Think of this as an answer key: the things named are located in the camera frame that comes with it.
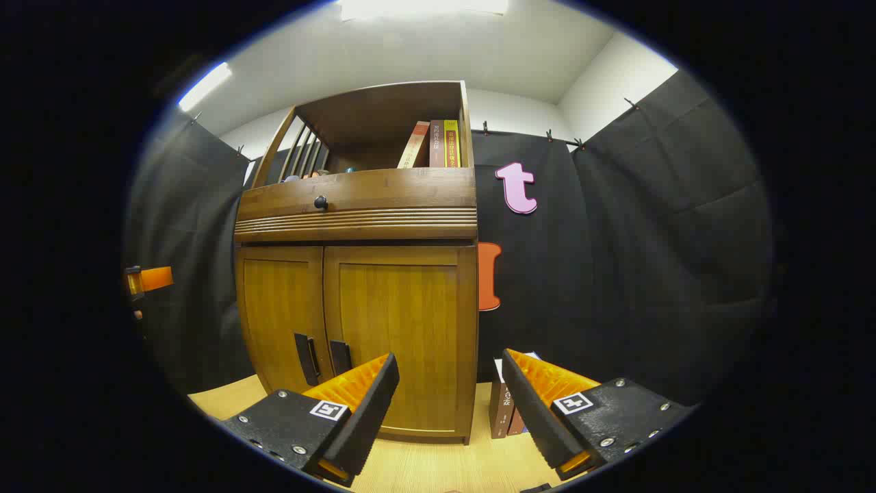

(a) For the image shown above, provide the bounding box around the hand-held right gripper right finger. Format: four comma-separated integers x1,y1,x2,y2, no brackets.
502,348,699,481

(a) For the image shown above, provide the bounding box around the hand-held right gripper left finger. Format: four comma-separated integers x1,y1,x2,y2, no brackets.
219,353,400,488

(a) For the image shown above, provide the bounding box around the wooden shoe cabinet door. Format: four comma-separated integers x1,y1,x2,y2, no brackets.
323,245,478,439
236,246,334,394

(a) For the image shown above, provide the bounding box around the wooden double-door shoe cabinet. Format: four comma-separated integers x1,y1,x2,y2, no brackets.
233,80,480,446

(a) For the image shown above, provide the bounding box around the wooden cabinet drawer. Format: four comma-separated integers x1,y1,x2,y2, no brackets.
236,168,478,214

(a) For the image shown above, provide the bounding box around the dark brown book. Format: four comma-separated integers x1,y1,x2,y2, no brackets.
489,356,515,439

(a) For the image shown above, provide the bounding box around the black backdrop cloth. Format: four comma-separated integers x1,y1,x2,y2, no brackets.
123,68,774,408

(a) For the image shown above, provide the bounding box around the narrow ceiling light strip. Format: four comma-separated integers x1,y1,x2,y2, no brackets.
178,62,233,112

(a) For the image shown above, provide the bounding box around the tan book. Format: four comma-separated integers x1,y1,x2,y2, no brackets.
398,121,430,169

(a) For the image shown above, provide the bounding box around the large ceiling light panel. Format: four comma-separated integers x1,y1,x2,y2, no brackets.
339,0,511,20

